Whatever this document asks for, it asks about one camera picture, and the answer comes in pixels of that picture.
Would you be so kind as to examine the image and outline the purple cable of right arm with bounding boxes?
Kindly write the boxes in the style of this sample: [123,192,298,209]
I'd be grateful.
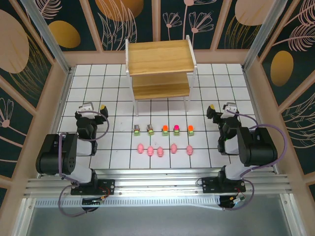
[222,109,288,211]

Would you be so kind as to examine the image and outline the black base plate left arm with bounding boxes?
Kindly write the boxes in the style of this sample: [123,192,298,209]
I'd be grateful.
[70,178,116,196]

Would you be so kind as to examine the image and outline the white slotted cable duct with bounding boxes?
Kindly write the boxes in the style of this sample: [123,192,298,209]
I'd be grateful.
[35,195,222,208]

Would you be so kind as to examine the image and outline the aluminium mounting rail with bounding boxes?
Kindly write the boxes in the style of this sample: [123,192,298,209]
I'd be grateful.
[23,168,292,197]

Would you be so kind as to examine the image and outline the two-tier wooden shelf white frame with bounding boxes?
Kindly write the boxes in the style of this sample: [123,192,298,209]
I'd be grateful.
[125,34,197,118]

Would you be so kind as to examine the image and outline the black electronics board with wires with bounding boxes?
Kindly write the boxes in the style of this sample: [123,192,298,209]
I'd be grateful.
[81,196,109,212]
[218,194,247,211]

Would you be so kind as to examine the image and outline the aluminium frame post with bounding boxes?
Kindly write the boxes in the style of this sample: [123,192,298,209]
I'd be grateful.
[242,0,288,72]
[19,0,72,75]

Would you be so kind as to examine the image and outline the black base plate right arm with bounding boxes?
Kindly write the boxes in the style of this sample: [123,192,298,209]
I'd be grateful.
[201,177,247,194]

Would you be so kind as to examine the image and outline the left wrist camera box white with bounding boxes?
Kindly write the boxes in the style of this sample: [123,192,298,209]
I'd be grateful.
[78,102,95,117]

